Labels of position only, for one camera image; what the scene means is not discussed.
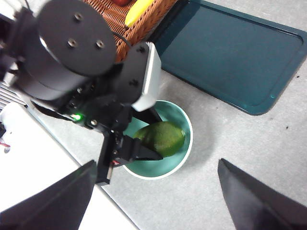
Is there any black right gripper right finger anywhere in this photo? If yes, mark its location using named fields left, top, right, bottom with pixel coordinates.
left=217, top=158, right=307, bottom=230

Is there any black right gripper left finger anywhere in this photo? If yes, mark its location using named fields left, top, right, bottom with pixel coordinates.
left=0, top=160, right=98, bottom=230

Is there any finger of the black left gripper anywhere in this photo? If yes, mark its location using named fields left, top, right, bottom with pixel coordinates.
left=123, top=136, right=164, bottom=161
left=131, top=106, right=164, bottom=126

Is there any green avocado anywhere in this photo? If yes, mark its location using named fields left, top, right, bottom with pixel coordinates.
left=132, top=121, right=186, bottom=158

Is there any teal ribbed bowl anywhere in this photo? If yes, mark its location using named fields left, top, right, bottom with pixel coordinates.
left=121, top=100, right=194, bottom=181

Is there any brown wicker basket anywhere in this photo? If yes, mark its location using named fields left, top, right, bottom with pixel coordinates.
left=83, top=0, right=179, bottom=63

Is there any yellow banana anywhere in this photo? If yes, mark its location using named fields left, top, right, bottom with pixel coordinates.
left=124, top=0, right=155, bottom=28

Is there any dark rectangular tray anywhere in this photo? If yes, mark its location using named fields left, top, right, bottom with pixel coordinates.
left=151, top=0, right=307, bottom=116

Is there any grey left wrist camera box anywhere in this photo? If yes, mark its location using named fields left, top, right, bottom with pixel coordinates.
left=131, top=42, right=162, bottom=112

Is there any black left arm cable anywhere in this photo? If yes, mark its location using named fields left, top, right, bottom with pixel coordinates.
left=112, top=32, right=132, bottom=48

